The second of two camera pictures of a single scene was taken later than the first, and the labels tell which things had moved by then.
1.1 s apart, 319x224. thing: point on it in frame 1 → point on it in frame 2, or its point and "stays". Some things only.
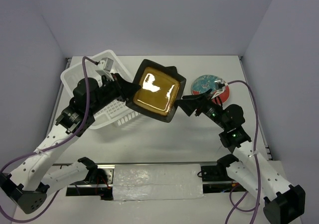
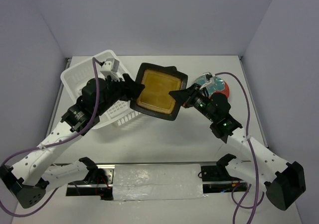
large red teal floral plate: [207, 82] stays
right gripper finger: [190, 105] → [181, 96]
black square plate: [160, 87] stays
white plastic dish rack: [117, 114] stays
